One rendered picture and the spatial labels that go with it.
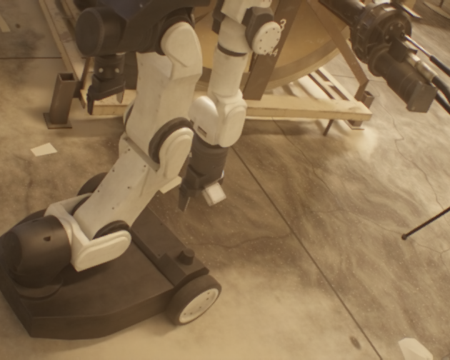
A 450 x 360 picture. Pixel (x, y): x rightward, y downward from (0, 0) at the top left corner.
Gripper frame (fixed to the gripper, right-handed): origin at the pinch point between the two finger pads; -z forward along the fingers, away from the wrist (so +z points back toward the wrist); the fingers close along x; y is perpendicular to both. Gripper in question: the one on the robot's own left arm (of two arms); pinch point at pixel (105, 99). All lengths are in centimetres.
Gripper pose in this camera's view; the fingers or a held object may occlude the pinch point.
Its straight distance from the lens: 173.7
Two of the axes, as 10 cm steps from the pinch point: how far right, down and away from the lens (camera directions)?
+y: -6.5, -6.0, 4.7
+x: 7.4, -3.6, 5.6
